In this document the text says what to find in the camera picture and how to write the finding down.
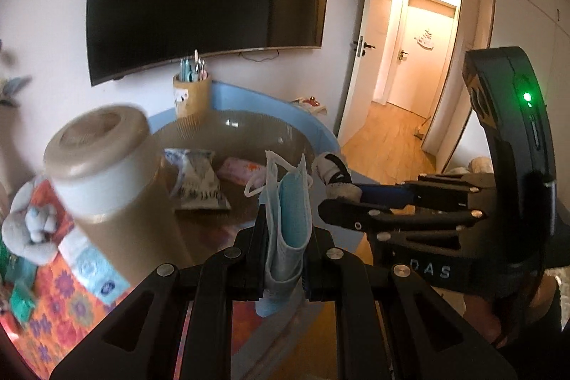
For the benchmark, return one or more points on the white door decoration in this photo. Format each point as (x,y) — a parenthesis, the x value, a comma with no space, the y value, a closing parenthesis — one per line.
(425,39)

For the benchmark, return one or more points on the blue face mask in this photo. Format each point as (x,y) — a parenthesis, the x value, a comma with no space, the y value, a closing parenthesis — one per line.
(291,206)

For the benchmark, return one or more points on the black and white sock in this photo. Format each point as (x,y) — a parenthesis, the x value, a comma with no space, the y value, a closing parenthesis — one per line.
(334,173)

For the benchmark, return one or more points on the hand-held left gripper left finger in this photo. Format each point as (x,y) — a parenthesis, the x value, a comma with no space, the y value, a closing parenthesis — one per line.
(249,264)

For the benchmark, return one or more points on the person's right hand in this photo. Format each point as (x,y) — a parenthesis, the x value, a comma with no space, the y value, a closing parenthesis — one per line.
(483,313)

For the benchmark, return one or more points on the hallway door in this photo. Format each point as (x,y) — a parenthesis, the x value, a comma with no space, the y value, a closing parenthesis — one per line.
(423,73)

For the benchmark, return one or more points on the clear round basin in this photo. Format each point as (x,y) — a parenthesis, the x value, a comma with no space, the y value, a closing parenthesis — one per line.
(249,139)

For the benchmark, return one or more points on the beige pen holder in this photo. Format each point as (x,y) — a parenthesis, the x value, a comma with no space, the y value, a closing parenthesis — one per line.
(191,95)

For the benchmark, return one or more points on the bunch of pens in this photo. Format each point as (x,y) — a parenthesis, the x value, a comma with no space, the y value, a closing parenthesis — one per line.
(192,68)

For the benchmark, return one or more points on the green packet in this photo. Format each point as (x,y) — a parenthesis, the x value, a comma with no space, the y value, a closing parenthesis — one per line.
(20,300)

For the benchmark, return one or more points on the white tissue pack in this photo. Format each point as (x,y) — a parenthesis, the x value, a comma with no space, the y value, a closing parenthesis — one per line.
(93,268)

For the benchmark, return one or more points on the white room door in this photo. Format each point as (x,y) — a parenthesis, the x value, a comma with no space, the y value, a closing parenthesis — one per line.
(356,95)

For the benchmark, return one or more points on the beige canister with lid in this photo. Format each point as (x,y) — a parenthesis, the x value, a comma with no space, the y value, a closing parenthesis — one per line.
(102,175)

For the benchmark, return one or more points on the pink packet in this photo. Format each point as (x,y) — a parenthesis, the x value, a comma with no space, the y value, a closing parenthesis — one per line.
(236,168)

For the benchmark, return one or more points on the white printed packet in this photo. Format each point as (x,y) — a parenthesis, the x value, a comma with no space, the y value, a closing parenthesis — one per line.
(196,179)

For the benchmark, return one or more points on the floral tablecloth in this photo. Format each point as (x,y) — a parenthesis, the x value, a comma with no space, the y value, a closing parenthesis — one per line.
(67,317)

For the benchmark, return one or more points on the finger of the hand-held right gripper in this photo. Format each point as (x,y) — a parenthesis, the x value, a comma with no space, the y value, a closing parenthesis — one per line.
(356,219)
(383,194)

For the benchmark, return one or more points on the person's right forearm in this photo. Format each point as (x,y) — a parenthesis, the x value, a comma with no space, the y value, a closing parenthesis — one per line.
(560,320)

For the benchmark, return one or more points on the white wardrobe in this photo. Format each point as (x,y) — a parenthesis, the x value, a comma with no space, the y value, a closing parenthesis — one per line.
(512,15)

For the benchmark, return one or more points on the beige plush toy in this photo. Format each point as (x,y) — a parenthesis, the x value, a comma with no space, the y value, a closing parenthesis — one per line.
(478,165)

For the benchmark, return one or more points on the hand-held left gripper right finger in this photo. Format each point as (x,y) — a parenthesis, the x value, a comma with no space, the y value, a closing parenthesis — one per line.
(320,268)

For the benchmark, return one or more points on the light plush toy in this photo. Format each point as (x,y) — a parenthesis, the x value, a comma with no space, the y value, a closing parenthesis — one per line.
(31,228)

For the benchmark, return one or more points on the blue white artificial flowers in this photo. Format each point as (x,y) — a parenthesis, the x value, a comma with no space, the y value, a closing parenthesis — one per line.
(13,88)

